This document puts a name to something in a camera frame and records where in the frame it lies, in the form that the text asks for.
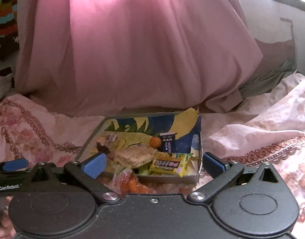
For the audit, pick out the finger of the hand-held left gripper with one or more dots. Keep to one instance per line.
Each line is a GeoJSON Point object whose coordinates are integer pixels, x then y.
{"type": "Point", "coordinates": [15, 164]}

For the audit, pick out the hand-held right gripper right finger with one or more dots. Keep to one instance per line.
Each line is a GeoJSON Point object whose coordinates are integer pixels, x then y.
{"type": "Point", "coordinates": [212, 164]}

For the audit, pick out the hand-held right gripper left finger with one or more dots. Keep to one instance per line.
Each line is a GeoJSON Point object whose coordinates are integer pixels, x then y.
{"type": "Point", "coordinates": [95, 165]}

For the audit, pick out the small clear candy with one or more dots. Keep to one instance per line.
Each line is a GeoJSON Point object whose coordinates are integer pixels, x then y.
{"type": "Point", "coordinates": [111, 139]}

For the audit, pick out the clear grain bar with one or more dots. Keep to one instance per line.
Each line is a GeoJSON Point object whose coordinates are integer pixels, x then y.
{"type": "Point", "coordinates": [135, 156]}

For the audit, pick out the clear bag of orange snacks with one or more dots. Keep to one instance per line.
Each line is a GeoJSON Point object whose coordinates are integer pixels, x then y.
{"type": "Point", "coordinates": [132, 184]}

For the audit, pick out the yellow packet with black label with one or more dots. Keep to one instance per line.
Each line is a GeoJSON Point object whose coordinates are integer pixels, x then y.
{"type": "Point", "coordinates": [167, 164]}

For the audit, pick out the grey cardboard box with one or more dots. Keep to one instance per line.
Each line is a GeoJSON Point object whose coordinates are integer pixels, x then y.
{"type": "Point", "coordinates": [167, 178]}

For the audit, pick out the dark blue snack packet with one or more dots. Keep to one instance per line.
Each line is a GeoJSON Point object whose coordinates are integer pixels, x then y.
{"type": "Point", "coordinates": [168, 142]}

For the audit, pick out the green snack packet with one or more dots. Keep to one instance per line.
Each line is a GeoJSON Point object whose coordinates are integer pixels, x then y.
{"type": "Point", "coordinates": [145, 171]}

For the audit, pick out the small tangerine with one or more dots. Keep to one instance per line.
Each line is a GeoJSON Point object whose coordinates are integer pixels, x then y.
{"type": "Point", "coordinates": [155, 142]}

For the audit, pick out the yellow blue printed paper liner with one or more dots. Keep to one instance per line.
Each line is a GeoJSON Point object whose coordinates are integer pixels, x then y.
{"type": "Point", "coordinates": [132, 127]}

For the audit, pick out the grey pillow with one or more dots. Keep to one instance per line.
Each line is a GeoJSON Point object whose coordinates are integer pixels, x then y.
{"type": "Point", "coordinates": [0, 87]}

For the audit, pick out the grey green cloth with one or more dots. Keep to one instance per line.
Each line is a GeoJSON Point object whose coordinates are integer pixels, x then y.
{"type": "Point", "coordinates": [267, 82]}

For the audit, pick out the pink curtain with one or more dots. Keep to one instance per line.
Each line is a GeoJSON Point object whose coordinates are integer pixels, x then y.
{"type": "Point", "coordinates": [132, 54]}

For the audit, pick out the dark printed bag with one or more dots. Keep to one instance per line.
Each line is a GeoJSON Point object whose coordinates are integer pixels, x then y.
{"type": "Point", "coordinates": [3, 29]}

